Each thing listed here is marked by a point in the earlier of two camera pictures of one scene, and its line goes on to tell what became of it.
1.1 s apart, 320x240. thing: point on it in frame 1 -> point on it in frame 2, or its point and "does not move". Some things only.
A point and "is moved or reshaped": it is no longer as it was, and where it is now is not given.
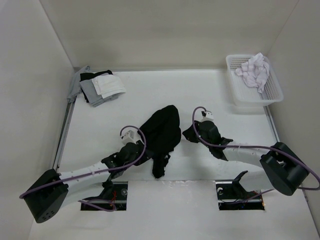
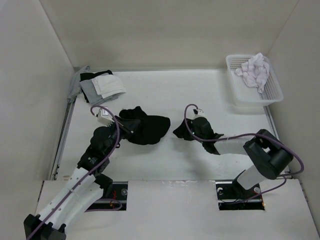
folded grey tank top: [92, 94] does not move
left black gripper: [145, 154] -> [130, 126]
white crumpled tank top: [255, 72] does not move
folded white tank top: [108, 85] does not move
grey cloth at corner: [75, 88] does not move
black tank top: [161, 133] is moved or reshaped
